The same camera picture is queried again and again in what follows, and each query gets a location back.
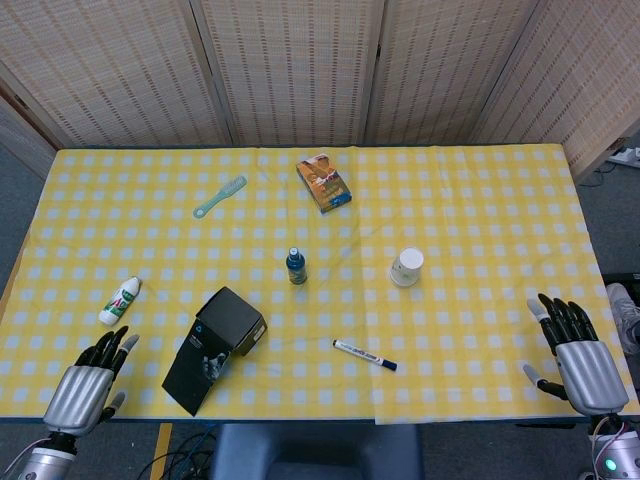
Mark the mint green plastic comb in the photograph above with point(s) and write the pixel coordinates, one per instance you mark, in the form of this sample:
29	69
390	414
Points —
220	197

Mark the white bottle green label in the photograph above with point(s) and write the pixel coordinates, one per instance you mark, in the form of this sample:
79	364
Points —
118	301

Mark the white paper cup green print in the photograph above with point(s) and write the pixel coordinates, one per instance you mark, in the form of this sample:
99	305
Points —
409	262
401	285

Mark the orange blue card box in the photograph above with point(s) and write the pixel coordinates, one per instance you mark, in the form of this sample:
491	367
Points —
324	184

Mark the yellow white checked tablecloth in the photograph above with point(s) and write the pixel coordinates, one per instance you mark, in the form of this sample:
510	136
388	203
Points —
450	210

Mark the grey blue chair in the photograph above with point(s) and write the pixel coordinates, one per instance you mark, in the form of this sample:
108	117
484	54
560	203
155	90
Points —
315	452

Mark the grey sneaker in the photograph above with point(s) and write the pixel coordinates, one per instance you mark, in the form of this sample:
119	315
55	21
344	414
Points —
622	315

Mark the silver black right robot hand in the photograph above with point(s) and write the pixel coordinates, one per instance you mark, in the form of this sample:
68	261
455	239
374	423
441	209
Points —
587	370

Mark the white whiteboard marker blue cap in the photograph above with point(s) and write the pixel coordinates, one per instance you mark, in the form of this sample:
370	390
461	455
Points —
362	354

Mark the black cardboard box open flap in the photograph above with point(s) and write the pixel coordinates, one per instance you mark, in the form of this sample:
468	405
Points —
220	340

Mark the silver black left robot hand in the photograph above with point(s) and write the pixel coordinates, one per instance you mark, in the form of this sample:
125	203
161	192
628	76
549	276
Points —
80	395

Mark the white power strip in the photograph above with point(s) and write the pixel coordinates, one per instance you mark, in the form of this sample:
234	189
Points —
627	156

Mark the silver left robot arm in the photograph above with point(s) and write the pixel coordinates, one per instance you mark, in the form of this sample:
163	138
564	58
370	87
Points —
45	462

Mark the blue spray bottle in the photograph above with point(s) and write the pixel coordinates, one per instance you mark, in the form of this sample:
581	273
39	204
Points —
296	270

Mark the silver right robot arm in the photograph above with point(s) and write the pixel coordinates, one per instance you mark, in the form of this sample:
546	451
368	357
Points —
612	457

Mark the yellow floor tape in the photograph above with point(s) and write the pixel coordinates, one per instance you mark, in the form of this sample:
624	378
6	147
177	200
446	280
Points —
161	450

